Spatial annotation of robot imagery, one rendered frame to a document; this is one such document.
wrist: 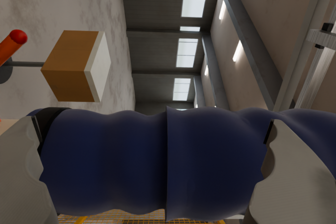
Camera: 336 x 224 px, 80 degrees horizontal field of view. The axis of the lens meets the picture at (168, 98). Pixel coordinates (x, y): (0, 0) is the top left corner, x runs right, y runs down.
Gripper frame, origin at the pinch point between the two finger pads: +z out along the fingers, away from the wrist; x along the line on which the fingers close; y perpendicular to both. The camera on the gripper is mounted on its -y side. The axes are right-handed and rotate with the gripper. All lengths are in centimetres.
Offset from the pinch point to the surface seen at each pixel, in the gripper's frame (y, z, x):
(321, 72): 60, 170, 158
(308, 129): 16.4, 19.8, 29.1
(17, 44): 2.0, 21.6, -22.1
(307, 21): 18, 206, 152
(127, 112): 16.6, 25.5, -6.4
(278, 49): 92, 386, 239
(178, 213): 29.1, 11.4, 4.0
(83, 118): 16.3, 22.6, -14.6
